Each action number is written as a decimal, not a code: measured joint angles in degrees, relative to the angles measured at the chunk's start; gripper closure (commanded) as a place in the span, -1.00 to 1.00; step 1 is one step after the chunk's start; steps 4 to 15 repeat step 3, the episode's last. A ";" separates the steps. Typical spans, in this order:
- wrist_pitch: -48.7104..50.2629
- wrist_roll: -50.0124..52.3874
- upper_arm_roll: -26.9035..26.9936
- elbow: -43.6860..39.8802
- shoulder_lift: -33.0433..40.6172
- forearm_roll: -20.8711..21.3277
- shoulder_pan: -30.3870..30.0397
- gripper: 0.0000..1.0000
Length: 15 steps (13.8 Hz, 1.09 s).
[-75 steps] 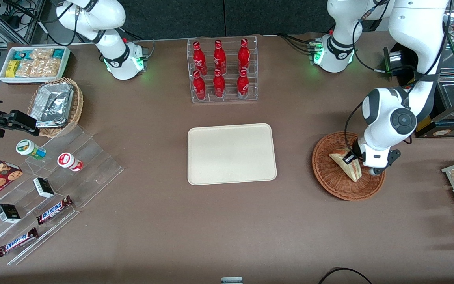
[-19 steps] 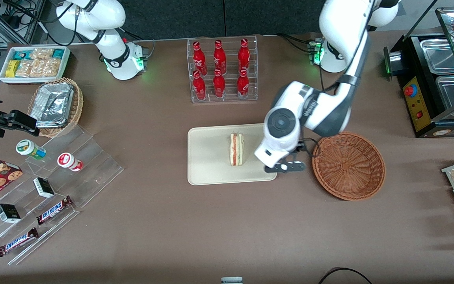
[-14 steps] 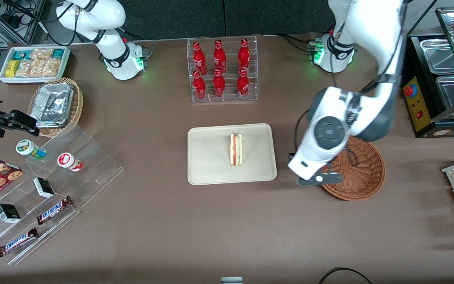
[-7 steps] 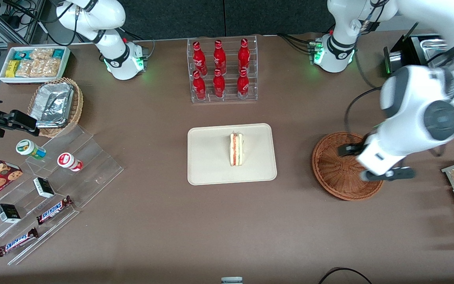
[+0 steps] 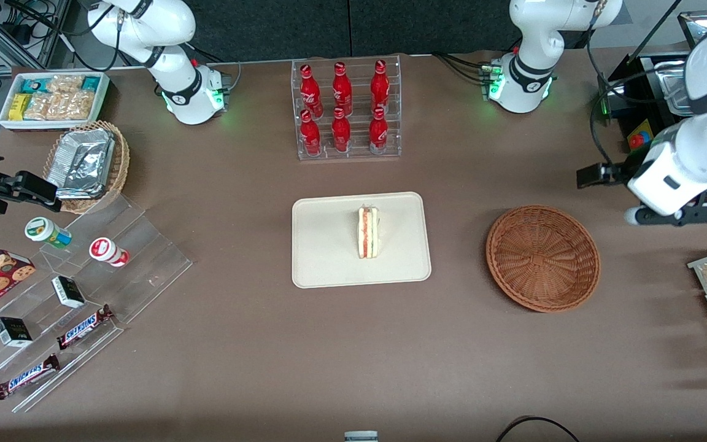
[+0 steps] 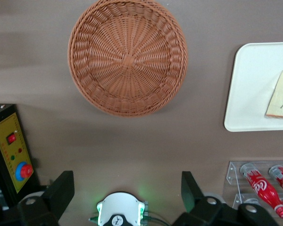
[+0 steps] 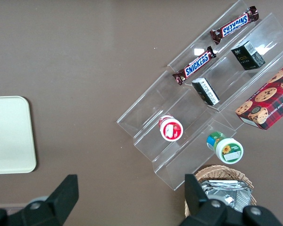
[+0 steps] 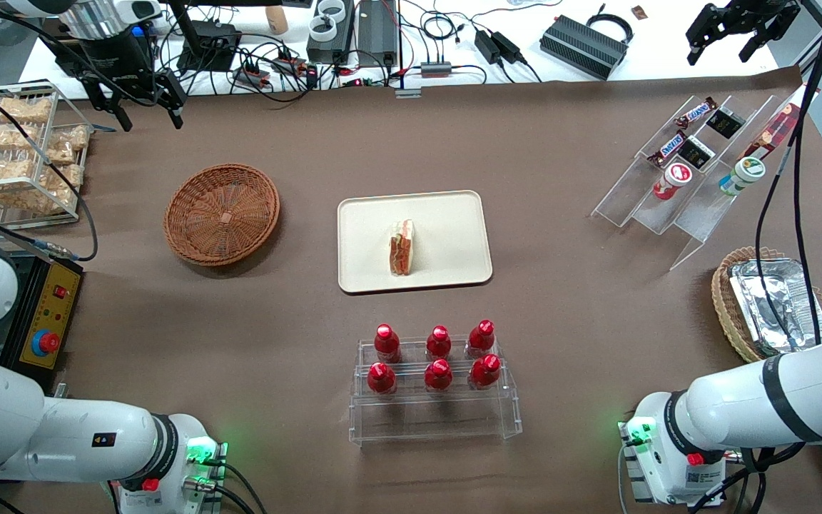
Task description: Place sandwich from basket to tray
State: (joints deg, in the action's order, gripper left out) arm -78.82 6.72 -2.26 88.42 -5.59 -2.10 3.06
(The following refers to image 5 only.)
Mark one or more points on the triangular sandwich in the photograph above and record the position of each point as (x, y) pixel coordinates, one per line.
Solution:
(368, 233)

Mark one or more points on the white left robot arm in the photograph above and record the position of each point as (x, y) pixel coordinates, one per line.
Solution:
(528, 37)

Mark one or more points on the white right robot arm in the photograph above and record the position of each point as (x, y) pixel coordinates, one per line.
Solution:
(175, 67)

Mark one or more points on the round brown wicker basket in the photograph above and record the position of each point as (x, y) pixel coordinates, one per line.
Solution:
(544, 258)

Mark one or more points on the oval tan wicker basket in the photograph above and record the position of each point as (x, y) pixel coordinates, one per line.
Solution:
(120, 166)

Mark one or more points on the cream plastic tray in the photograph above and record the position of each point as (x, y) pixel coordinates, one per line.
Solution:
(329, 245)

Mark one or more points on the green lid white cup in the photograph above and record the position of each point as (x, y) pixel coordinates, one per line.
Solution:
(43, 231)

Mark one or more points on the black food warmer machine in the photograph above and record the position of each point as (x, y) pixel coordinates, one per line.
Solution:
(642, 120)

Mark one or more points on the small black white box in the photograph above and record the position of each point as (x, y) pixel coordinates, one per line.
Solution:
(68, 292)
(12, 332)

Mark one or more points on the yellow snack packet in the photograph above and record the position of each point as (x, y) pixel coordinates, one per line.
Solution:
(18, 107)

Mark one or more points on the silver foil packet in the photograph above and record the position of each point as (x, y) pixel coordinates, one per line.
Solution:
(80, 161)

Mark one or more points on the white plastic snack bin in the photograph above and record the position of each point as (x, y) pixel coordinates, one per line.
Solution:
(53, 125)

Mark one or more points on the steel warmer pan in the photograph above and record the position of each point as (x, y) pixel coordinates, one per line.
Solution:
(674, 92)

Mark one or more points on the clear cracker packet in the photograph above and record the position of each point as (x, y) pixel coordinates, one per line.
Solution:
(40, 106)
(76, 105)
(65, 83)

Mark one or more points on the red lid white cup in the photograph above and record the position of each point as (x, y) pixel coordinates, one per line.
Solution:
(105, 250)

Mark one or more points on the teal snack packet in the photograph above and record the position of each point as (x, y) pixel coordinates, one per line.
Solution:
(91, 83)
(33, 85)

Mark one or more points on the brown Snickers bar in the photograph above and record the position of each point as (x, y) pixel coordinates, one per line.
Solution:
(25, 377)
(83, 328)

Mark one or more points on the clear acrylic step display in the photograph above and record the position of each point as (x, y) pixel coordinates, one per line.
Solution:
(139, 270)

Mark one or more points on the thin black rod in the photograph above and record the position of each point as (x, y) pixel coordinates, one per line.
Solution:
(654, 34)

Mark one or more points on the red cola bottle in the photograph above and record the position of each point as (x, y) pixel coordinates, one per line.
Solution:
(378, 135)
(380, 83)
(342, 86)
(309, 89)
(341, 136)
(310, 138)

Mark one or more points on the clear acrylic bottle rack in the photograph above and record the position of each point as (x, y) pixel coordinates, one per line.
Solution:
(356, 150)

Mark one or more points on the small grey white object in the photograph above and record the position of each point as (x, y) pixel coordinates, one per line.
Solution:
(361, 436)

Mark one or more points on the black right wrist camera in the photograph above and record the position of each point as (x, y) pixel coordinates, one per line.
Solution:
(37, 191)

